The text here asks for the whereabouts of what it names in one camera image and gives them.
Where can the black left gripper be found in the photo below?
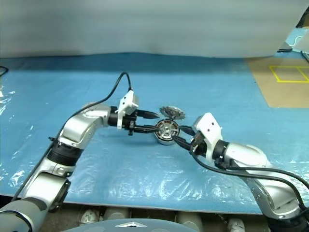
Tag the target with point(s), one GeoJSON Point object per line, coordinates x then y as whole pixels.
{"type": "Point", "coordinates": [130, 123]}

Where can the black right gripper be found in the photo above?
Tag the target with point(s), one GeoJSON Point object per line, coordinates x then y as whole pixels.
{"type": "Point", "coordinates": [198, 143]}

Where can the silver motor with copper windings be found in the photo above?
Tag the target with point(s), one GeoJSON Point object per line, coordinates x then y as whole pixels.
{"type": "Point", "coordinates": [166, 129]}

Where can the toothed metal rotor disc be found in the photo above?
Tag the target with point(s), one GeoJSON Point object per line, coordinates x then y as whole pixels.
{"type": "Point", "coordinates": [172, 112]}

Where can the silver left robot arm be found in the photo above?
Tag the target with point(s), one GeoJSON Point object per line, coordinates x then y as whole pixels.
{"type": "Point", "coordinates": [77, 125]}

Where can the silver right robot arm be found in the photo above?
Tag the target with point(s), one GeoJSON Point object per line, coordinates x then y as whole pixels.
{"type": "Point", "coordinates": [246, 154]}

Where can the blue plastic table sheet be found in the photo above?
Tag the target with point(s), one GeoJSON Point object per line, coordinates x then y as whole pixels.
{"type": "Point", "coordinates": [144, 174]}

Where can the white cylinder under table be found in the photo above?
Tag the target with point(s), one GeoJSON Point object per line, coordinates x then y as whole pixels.
{"type": "Point", "coordinates": [116, 212]}
{"type": "Point", "coordinates": [189, 218]}

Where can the white rounded shape with marks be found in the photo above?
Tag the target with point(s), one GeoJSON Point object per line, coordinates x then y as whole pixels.
{"type": "Point", "coordinates": [88, 216]}
{"type": "Point", "coordinates": [235, 223]}

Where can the white foam backdrop sheet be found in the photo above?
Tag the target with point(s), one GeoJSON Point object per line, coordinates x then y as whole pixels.
{"type": "Point", "coordinates": [120, 24]}

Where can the grey robot torso with emblem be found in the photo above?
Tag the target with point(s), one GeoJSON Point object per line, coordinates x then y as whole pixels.
{"type": "Point", "coordinates": [125, 227]}

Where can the brown cardboard sheet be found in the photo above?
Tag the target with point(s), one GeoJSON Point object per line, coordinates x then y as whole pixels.
{"type": "Point", "coordinates": [285, 96]}

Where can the dark flat device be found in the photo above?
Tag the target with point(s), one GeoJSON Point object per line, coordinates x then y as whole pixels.
{"type": "Point", "coordinates": [285, 49]}

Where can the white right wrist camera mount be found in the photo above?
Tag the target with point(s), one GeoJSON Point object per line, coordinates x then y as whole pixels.
{"type": "Point", "coordinates": [210, 125]}

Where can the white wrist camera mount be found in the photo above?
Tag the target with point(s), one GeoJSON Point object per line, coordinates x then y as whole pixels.
{"type": "Point", "coordinates": [125, 104]}
{"type": "Point", "coordinates": [210, 125]}

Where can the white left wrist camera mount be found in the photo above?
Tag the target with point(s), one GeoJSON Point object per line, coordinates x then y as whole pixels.
{"type": "Point", "coordinates": [125, 104]}

